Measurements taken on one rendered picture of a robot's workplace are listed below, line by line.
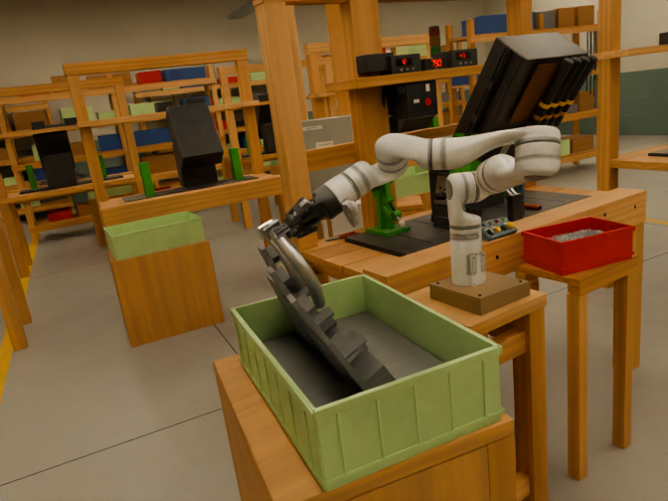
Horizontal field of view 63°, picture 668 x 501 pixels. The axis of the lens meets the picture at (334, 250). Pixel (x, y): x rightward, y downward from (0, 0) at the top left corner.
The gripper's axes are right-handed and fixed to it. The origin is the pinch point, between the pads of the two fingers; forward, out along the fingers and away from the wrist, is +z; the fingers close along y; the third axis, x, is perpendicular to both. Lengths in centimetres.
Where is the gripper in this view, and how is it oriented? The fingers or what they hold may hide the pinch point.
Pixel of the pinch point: (281, 234)
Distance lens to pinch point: 120.7
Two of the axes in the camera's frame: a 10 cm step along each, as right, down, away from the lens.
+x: 5.9, 7.1, -3.7
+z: -8.0, 5.8, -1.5
